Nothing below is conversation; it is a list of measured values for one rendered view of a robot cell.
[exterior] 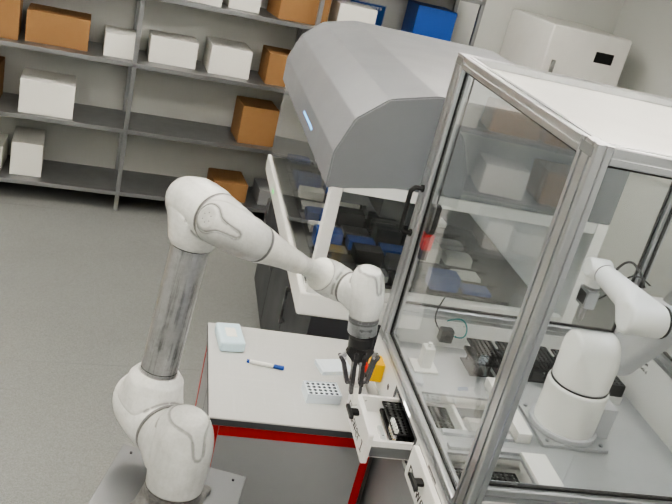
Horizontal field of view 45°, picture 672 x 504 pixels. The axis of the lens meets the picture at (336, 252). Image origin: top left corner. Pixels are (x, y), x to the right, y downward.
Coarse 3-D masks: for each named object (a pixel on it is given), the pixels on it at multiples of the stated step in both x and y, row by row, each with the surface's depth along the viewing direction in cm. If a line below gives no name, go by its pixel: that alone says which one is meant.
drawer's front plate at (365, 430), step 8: (360, 400) 255; (360, 408) 252; (360, 416) 250; (368, 416) 248; (352, 424) 258; (360, 424) 249; (368, 424) 244; (352, 432) 256; (360, 432) 248; (368, 432) 240; (360, 440) 247; (368, 440) 240; (360, 448) 245; (368, 448) 241; (360, 456) 244
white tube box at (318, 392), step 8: (304, 384) 281; (312, 384) 284; (320, 384) 284; (328, 384) 286; (336, 384) 286; (304, 392) 280; (312, 392) 278; (320, 392) 279; (328, 392) 280; (336, 392) 281; (312, 400) 277; (320, 400) 278; (328, 400) 279; (336, 400) 280
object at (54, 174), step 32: (160, 0) 533; (320, 0) 561; (480, 0) 589; (128, 64) 545; (160, 64) 561; (128, 96) 554; (96, 128) 558; (128, 128) 567; (160, 128) 585; (192, 128) 604; (224, 128) 624; (96, 192) 578; (128, 192) 585; (160, 192) 599
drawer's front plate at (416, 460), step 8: (416, 448) 238; (416, 456) 236; (408, 464) 241; (416, 464) 235; (424, 464) 232; (416, 472) 234; (424, 472) 228; (408, 480) 239; (424, 480) 227; (424, 488) 226; (432, 488) 223; (424, 496) 225; (432, 496) 220
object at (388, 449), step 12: (372, 396) 265; (384, 396) 267; (372, 408) 267; (372, 420) 263; (384, 432) 258; (372, 444) 243; (384, 444) 244; (396, 444) 245; (408, 444) 245; (372, 456) 245; (384, 456) 245; (396, 456) 246; (408, 456) 247
